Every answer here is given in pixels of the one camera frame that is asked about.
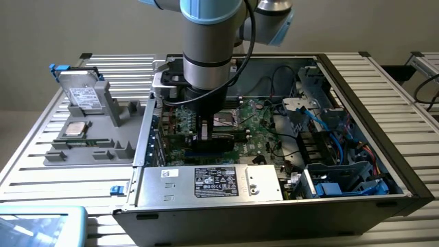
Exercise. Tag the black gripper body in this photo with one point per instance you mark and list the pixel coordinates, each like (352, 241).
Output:
(206, 103)

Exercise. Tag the black graphics card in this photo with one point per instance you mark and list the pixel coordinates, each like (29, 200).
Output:
(212, 148)

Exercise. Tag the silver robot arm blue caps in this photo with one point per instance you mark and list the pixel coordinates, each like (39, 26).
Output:
(206, 38)

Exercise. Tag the CPU socket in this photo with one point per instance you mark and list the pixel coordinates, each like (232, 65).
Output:
(226, 118)

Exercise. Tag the green motherboard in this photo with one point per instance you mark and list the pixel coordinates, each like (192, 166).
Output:
(254, 144)

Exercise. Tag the silver chipset heatsink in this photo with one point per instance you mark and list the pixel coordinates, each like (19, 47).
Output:
(252, 160)

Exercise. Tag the silver power supply unit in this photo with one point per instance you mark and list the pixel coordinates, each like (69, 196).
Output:
(206, 185)

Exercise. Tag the metal disk bay cage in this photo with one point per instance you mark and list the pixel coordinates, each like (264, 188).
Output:
(312, 97)

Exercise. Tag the gray parts rack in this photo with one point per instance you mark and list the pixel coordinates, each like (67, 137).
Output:
(103, 154)

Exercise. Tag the blue case latch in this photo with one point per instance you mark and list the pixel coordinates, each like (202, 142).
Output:
(116, 190)

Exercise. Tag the green RAM stick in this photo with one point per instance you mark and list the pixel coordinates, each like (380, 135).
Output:
(85, 142)

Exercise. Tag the silver hard disk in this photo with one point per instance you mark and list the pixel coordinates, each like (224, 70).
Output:
(81, 95)

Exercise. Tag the silver CPU chip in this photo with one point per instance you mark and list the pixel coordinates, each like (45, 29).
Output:
(77, 128)

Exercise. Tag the black open PC case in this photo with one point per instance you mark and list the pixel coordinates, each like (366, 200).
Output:
(274, 211)

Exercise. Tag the blue drive carrier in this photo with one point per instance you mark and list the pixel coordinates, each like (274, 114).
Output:
(328, 190)

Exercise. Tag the blue framed tablet screen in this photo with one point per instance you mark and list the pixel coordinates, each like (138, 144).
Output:
(40, 226)

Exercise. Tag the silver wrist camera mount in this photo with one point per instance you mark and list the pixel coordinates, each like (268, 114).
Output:
(168, 79)

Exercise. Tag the blue disk bracket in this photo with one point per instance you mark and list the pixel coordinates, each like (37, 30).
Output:
(57, 68)

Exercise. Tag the aluminium table frame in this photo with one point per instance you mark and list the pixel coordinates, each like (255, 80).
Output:
(423, 61)

